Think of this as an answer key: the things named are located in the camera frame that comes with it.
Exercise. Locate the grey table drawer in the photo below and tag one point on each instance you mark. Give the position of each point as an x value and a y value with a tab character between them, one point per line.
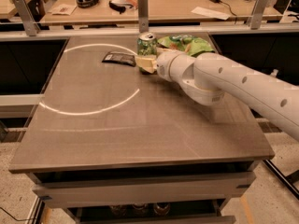
163	189

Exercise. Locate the dark rxbar chocolate wrapper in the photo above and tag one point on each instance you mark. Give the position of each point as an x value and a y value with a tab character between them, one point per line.
119	58

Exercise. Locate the grey metal bracket left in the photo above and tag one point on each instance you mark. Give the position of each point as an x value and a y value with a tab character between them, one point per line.
29	24

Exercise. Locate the grey metal bracket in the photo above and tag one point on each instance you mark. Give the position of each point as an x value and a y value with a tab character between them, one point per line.
143	16
255	19
29	24

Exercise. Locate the clear bottle right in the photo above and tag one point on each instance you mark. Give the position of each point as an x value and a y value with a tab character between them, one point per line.
274	73

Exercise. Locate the small printed card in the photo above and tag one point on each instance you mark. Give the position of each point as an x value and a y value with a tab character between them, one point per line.
63	9

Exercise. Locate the grey metal bracket right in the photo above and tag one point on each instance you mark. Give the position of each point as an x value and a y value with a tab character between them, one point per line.
255	19

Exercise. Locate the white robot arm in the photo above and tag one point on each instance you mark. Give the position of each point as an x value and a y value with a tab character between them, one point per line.
207	77

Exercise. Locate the white paper sheet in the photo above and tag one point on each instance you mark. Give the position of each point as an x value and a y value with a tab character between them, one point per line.
211	13

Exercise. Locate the grey metal bracket middle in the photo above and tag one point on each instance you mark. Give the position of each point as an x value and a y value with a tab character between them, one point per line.
143	16

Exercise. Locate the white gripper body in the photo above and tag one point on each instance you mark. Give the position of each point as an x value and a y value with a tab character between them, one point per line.
164	65

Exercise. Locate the green chip bag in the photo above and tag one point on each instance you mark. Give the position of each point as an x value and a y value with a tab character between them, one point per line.
190	44

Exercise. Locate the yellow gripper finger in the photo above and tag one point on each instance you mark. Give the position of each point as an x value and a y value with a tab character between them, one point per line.
147	63
162	50

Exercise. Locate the black sunglasses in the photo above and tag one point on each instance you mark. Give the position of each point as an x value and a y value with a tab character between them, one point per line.
121	8

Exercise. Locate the green soda can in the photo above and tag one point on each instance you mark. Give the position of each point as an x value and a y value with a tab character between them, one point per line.
147	45

